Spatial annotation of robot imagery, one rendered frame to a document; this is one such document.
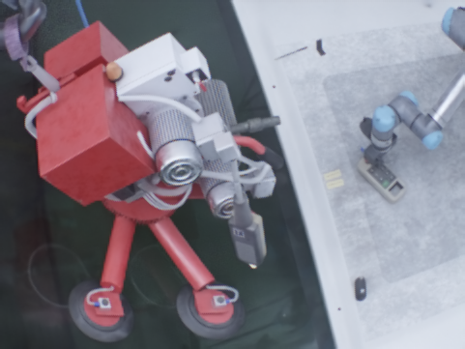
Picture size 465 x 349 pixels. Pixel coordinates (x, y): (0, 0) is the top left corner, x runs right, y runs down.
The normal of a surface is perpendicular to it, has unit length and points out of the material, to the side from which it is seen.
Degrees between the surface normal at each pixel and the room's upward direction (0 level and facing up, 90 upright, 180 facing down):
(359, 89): 0
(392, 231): 0
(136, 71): 17
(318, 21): 8
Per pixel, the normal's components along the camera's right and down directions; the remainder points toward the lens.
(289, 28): -0.11, -0.58
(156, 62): -0.37, -0.37
